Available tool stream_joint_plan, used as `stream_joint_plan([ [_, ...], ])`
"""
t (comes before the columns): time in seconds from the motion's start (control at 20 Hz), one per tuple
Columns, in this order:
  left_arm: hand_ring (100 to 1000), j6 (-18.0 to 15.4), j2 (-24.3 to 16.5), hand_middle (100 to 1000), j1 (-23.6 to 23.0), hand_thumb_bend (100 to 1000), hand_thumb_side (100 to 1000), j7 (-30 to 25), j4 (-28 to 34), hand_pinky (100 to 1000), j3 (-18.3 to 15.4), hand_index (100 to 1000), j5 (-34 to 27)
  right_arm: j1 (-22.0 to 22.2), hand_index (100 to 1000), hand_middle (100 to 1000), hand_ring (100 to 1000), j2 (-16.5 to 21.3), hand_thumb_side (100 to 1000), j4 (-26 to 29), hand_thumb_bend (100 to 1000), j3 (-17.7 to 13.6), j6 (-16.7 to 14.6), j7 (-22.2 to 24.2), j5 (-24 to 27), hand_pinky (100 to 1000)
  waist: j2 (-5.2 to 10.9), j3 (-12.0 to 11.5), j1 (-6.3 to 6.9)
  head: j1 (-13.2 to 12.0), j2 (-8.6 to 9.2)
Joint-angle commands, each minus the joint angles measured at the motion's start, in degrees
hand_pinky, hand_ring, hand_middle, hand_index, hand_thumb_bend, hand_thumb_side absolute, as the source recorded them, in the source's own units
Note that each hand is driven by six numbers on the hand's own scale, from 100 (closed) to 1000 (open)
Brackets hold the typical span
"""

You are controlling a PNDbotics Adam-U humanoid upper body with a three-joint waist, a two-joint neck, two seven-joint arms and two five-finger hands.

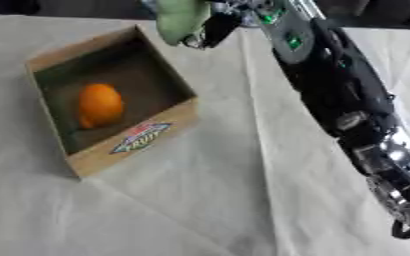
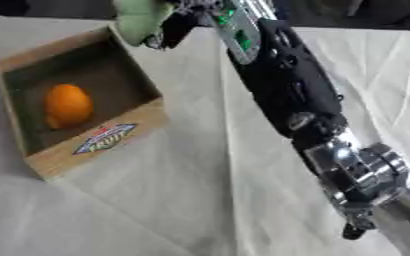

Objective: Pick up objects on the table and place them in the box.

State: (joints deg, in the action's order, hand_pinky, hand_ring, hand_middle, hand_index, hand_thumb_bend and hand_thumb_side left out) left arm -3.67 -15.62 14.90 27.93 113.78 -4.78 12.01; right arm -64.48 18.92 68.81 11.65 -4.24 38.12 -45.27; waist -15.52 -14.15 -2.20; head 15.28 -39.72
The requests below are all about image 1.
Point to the pale green soft object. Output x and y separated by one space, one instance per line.
180 18

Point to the orange toy fruit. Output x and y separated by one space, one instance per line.
100 105

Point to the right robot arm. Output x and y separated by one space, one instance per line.
337 86

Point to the tan cardboard box green inside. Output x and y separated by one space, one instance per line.
156 124

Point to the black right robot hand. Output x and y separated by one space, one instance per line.
221 23

